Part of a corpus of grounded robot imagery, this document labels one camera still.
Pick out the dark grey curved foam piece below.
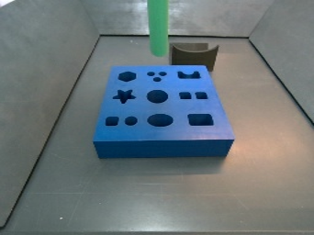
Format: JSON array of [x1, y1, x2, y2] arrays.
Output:
[[169, 42, 219, 72]]

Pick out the blue foam shape board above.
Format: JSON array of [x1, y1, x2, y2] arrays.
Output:
[[93, 65, 234, 158]]

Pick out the green oval peg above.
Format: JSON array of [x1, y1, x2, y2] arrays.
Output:
[[147, 0, 168, 57]]

